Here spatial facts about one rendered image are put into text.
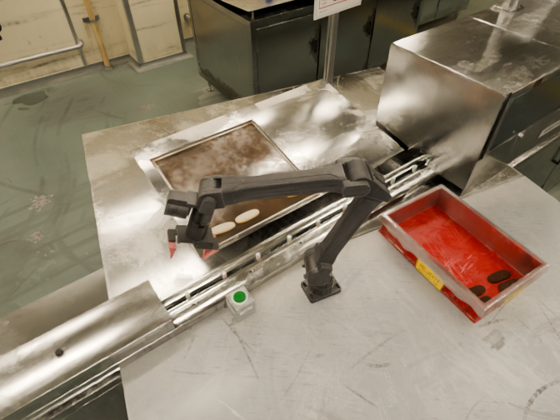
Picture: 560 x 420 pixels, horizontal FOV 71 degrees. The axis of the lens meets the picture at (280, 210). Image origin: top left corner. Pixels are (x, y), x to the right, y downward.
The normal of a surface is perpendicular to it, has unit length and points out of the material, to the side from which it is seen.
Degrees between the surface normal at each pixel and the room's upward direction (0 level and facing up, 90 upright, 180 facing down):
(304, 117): 10
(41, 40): 90
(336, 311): 0
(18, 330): 0
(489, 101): 90
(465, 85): 90
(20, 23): 90
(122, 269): 0
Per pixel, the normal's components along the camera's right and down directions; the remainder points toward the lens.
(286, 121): 0.10, -0.59
